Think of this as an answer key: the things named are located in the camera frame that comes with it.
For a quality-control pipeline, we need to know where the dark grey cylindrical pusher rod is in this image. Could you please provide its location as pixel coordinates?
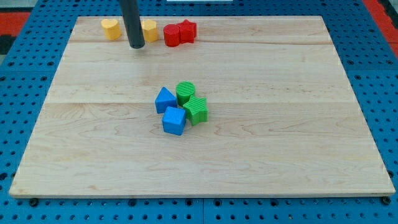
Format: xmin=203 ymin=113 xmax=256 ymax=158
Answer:
xmin=119 ymin=0 xmax=145 ymax=49

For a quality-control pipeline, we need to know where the red star block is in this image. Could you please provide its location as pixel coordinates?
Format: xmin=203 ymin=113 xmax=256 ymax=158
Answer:
xmin=177 ymin=19 xmax=197 ymax=44

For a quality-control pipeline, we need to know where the green star block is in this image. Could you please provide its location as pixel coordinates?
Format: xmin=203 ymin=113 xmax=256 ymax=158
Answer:
xmin=183 ymin=95 xmax=208 ymax=126

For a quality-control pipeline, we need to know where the yellow heart block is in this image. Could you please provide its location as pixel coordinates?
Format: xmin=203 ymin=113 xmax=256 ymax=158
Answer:
xmin=100 ymin=19 xmax=122 ymax=40

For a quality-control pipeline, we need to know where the yellow hexagon block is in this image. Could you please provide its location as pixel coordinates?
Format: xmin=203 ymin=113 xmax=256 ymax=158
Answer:
xmin=141 ymin=19 xmax=159 ymax=42

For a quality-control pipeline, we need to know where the red cylinder block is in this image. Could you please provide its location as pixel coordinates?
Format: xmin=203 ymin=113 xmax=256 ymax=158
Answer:
xmin=163 ymin=24 xmax=180 ymax=47

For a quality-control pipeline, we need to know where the blue triangle block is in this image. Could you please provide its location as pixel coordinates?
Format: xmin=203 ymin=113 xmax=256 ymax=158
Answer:
xmin=155 ymin=87 xmax=177 ymax=114

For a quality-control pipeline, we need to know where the green cylinder block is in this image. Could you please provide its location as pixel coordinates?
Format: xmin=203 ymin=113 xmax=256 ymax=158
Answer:
xmin=176 ymin=81 xmax=196 ymax=106

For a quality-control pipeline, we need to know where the blue cube block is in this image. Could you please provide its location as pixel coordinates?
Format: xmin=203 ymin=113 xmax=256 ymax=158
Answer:
xmin=162 ymin=106 xmax=186 ymax=136

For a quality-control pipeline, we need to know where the light wooden board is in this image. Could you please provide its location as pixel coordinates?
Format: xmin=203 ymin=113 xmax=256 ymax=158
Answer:
xmin=9 ymin=16 xmax=396 ymax=198

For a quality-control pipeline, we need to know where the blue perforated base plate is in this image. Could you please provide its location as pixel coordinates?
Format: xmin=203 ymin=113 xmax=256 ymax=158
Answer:
xmin=1 ymin=0 xmax=397 ymax=223

